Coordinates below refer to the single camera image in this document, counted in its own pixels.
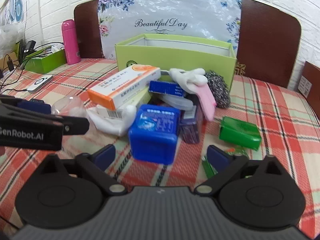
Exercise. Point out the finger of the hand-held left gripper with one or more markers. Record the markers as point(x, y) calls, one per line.
point(72, 126)
point(35, 107)

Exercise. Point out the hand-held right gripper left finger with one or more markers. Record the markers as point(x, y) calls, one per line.
point(106, 156)

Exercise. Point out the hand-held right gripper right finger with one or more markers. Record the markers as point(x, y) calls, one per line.
point(218, 158)

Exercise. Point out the large green cardboard box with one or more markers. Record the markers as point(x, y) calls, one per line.
point(180, 57)

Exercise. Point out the green and orange packet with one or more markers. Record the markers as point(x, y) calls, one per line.
point(208, 168)

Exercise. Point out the clear plastic bag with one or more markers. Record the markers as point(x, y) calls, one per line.
point(68, 106)

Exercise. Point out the white power bank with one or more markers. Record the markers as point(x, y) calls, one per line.
point(40, 83)

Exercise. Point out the green plastic soap box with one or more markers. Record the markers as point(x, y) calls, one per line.
point(238, 132)

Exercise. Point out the small white barcode box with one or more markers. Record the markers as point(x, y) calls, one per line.
point(110, 112)

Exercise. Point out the purple box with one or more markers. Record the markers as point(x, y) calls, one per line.
point(191, 127)

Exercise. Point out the small green box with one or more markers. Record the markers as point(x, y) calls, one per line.
point(47, 61)

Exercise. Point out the blue plastic box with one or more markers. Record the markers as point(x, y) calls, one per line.
point(155, 135)

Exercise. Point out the black charger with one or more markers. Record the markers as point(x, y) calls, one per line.
point(28, 47)

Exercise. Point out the orange and white medicine box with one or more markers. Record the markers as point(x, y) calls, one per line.
point(125, 83)

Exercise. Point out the plaid bed sheet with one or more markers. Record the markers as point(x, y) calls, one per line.
point(275, 120)

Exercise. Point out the clear plastic case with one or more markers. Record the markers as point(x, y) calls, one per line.
point(177, 102)

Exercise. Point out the steel wool scrubber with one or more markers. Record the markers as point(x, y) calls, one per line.
point(220, 88)

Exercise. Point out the white plastic bag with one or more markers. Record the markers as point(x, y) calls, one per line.
point(7, 38)

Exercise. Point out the pink thermos bottle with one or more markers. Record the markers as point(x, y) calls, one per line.
point(70, 42)

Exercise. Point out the small blue carton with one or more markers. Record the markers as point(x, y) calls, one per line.
point(166, 88)

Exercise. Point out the brown cardboard box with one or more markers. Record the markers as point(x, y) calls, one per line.
point(310, 80)

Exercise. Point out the brown wooden headboard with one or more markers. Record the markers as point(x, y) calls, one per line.
point(267, 40)

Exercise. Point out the floral printed plastic package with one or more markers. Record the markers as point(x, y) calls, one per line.
point(170, 12)

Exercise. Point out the wall poster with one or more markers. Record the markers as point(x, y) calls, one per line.
point(13, 7)

